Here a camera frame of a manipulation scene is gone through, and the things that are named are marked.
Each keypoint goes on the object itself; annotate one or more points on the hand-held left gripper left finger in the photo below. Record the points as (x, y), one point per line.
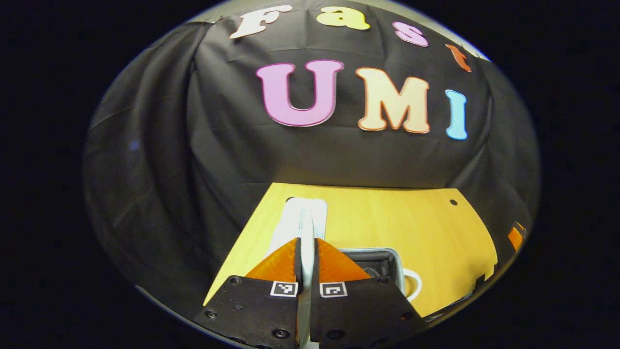
(298, 266)

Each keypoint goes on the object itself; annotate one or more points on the black backdrop cloth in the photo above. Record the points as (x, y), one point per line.
(193, 169)

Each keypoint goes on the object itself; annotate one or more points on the silver skin care tube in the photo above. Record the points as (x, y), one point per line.
(290, 223)

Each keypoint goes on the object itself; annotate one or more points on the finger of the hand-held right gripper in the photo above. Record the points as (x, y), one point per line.
(515, 238)

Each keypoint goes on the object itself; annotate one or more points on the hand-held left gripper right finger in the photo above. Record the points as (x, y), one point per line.
(316, 266)

